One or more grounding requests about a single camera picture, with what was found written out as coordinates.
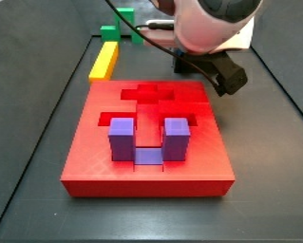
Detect red base fixture block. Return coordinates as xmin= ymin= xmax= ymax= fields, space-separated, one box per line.
xmin=62 ymin=81 xmax=236 ymax=197

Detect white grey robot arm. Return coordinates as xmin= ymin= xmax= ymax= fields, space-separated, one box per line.
xmin=141 ymin=0 xmax=264 ymax=55

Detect black camera cable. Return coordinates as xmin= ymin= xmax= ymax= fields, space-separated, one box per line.
xmin=105 ymin=0 xmax=228 ymax=96

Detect green stepped arch block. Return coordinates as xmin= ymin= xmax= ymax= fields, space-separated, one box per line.
xmin=101 ymin=8 xmax=143 ymax=44

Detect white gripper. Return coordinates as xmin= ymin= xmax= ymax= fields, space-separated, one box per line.
xmin=141 ymin=16 xmax=254 ymax=51

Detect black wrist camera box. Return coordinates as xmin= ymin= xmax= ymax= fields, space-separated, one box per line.
xmin=187 ymin=50 xmax=249 ymax=97

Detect purple U-shaped block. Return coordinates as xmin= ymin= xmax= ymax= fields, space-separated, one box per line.
xmin=109 ymin=118 xmax=190 ymax=165

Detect blue U-shaped block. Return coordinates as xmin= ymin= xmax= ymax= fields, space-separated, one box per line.
xmin=177 ymin=48 xmax=185 ymax=57

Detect yellow long bar block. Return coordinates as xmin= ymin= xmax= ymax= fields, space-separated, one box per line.
xmin=89 ymin=42 xmax=119 ymax=83

